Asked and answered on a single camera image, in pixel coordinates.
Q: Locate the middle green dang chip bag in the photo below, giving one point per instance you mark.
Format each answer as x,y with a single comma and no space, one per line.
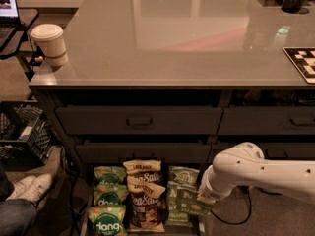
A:
110,194

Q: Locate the top left grey drawer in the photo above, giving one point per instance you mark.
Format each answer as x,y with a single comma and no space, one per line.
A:
139,120

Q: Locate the person leg in jeans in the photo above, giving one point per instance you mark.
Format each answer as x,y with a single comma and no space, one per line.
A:
17,216

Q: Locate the white paper coffee cup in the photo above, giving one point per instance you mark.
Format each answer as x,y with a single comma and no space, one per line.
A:
50,39

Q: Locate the middle left grey drawer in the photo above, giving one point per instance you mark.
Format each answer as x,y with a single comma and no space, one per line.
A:
97,153

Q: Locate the checkered fiducial marker board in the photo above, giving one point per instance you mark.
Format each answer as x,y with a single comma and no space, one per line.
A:
303,59

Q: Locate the back green dang chip bag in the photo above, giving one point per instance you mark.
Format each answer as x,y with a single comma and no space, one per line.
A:
110,174

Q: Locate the front green dang chip bag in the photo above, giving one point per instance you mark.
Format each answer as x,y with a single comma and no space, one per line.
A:
107,220

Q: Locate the green dang chip bag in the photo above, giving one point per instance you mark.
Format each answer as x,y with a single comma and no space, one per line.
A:
107,220
110,174
110,194

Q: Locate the back brown sea salt bag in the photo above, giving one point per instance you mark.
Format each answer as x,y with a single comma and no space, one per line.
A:
144,170

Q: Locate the green kettle jalapeno bag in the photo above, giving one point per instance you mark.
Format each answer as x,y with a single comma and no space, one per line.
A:
187,201
175,217
183,175

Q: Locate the top right grey drawer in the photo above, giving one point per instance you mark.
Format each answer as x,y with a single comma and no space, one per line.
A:
269,120

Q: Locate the black plastic crate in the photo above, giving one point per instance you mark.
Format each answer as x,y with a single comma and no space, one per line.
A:
25,134

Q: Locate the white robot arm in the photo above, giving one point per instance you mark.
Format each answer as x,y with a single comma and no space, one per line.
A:
245,165

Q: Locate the front brown sea salt bag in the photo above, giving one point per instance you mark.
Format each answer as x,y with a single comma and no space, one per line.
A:
145,199

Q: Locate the brown sea salt bag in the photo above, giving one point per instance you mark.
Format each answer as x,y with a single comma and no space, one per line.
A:
145,199
144,170

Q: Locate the white sneaker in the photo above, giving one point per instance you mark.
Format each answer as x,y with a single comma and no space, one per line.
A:
18,187
33,189

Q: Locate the open laptop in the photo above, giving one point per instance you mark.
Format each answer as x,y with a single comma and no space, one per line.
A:
9,21

